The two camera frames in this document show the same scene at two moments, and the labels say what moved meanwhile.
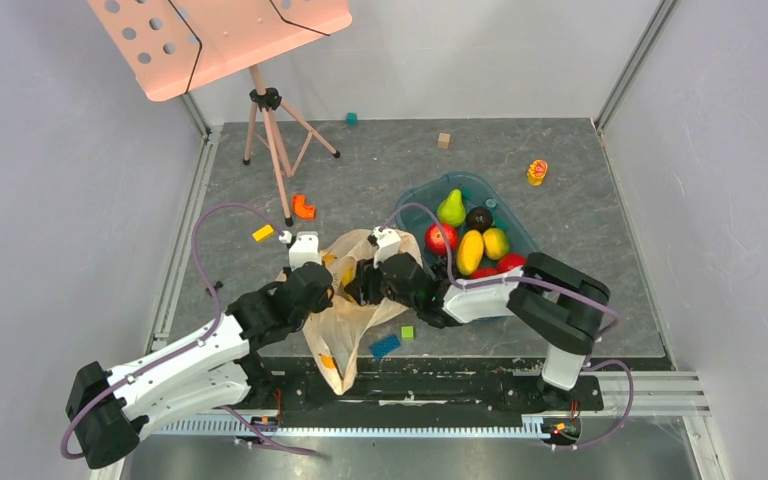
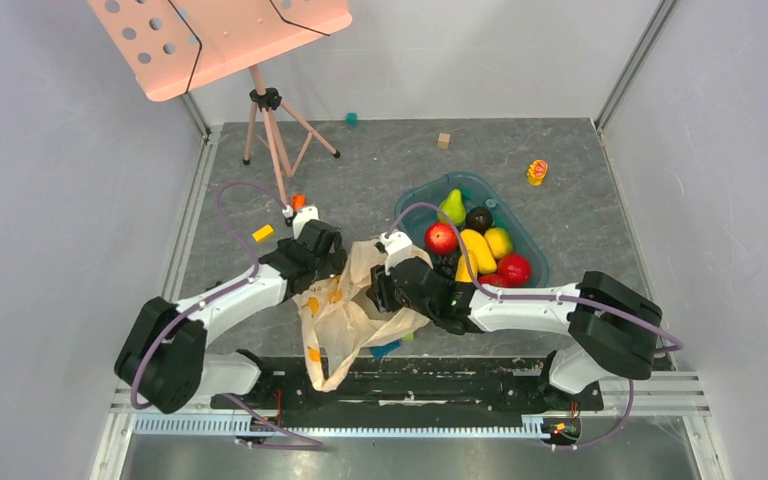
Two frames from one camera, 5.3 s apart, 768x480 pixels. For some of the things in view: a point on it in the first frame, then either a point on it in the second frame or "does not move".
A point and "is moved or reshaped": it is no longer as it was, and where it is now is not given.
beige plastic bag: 333,329 is moved or reshaped
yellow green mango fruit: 496,243 does not move
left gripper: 324,302 -> 335,262
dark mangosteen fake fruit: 479,218 does not move
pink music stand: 172,46 does not move
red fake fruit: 435,240 does not move
